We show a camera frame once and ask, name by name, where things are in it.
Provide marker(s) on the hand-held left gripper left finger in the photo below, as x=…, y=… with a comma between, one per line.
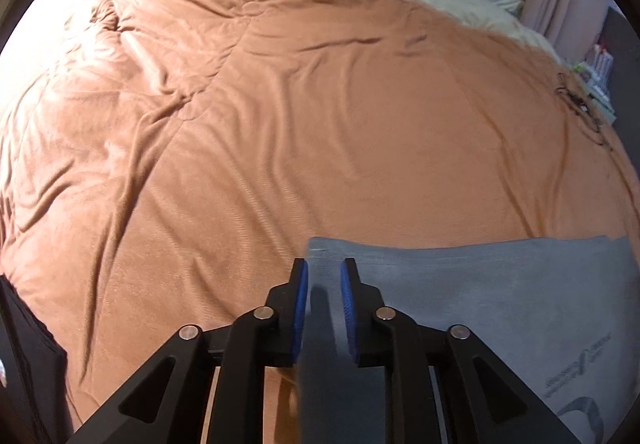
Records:
x=299, y=311

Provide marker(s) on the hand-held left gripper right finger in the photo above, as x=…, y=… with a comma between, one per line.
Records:
x=350, y=311

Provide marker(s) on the black folded garment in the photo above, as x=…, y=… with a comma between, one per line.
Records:
x=25, y=364

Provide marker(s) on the orange blanket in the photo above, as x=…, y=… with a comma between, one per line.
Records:
x=300, y=124

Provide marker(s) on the white nightstand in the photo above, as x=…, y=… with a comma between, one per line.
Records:
x=597, y=79

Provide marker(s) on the grey t-shirt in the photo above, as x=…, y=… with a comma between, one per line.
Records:
x=475, y=299

